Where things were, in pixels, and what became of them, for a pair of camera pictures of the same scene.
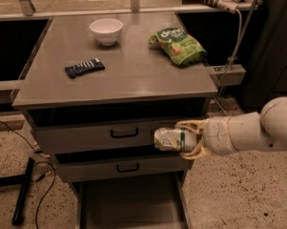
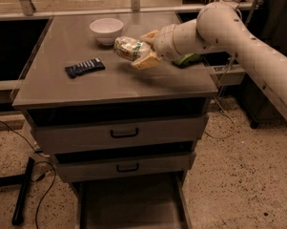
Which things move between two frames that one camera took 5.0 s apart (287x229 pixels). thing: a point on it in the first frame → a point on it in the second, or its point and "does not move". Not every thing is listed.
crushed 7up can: [174, 139] → [131, 48]
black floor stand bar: [17, 215] does not move
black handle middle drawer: [122, 171] does not move
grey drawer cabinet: [94, 89] does not move
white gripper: [216, 135] → [165, 43]
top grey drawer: [83, 135] does not move
